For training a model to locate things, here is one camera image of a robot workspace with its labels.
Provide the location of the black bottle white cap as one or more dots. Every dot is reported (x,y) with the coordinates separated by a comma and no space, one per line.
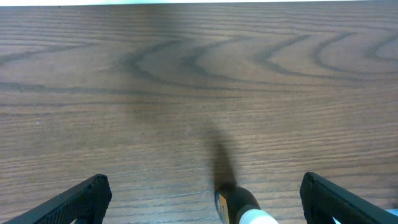
(236,205)

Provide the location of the clear plastic container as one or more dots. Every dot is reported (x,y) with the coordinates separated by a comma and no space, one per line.
(392,211)

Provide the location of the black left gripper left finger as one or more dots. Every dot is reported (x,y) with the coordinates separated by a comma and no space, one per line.
(87,202)

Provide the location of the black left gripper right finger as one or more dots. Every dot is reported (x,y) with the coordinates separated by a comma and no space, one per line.
(325,202)

